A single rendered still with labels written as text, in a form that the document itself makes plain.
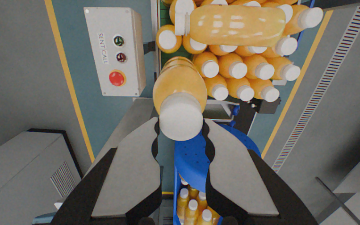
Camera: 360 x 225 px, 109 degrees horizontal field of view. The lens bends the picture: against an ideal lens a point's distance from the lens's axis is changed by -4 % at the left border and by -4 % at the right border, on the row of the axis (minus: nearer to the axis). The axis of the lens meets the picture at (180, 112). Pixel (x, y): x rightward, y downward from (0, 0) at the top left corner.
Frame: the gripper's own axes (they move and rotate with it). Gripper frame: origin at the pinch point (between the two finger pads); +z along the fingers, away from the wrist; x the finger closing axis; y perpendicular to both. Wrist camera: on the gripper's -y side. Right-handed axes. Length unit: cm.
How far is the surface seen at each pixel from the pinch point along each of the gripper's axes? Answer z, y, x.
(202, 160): 18.2, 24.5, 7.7
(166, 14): 44.4, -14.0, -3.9
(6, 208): 49, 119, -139
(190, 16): 20.0, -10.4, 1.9
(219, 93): 24.4, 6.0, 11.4
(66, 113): 136, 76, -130
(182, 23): 19.5, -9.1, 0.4
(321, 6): 43, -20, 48
